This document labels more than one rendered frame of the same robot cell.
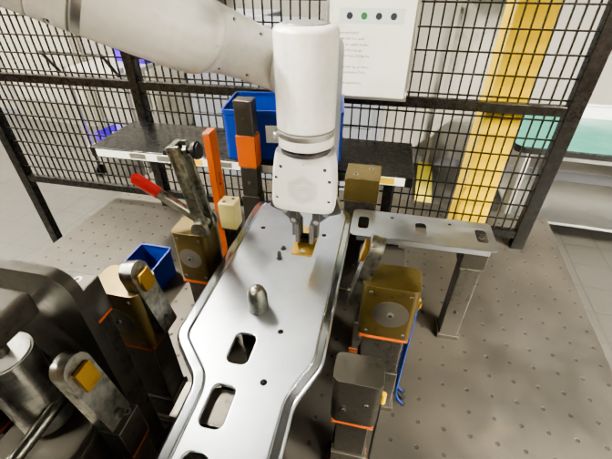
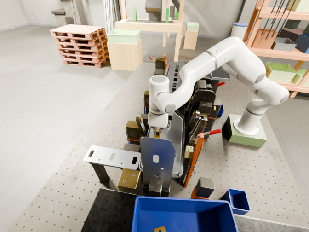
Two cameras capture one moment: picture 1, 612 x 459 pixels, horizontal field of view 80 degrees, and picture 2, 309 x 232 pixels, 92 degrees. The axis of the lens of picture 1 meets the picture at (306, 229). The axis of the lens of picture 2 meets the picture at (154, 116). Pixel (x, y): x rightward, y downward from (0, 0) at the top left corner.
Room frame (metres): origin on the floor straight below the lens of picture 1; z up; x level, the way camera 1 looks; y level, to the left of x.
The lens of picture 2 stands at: (1.07, -0.04, 1.69)
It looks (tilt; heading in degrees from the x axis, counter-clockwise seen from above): 42 degrees down; 178
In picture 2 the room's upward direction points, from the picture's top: 1 degrees clockwise
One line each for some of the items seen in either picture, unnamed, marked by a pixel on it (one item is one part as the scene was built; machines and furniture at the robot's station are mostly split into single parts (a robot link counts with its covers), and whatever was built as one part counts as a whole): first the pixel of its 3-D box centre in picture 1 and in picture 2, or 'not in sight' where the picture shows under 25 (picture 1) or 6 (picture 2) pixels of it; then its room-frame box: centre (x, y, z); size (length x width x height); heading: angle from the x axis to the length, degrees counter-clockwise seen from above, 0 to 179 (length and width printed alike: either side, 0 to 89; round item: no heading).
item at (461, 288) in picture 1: (460, 290); (99, 168); (0.60, -0.35, 0.84); 0.05 x 0.05 x 0.29; 78
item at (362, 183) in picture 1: (357, 233); (133, 194); (0.77, -0.13, 0.88); 0.08 x 0.08 x 0.36; 78
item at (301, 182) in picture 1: (306, 174); (157, 116); (0.52, 0.00, 1.18); 0.10 x 0.07 x 0.11; 78
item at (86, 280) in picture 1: (112, 377); (198, 126); (0.34, 0.31, 0.91); 0.07 x 0.05 x 0.42; 78
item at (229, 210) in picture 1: (238, 268); (184, 167); (0.63, 0.16, 0.88); 0.04 x 0.04 x 0.37; 78
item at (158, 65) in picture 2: not in sight; (159, 74); (-0.55, 0.08, 0.88); 0.14 x 0.09 x 0.36; 78
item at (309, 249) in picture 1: (306, 239); (157, 133); (0.52, 0.00, 1.05); 0.08 x 0.04 x 0.01; 168
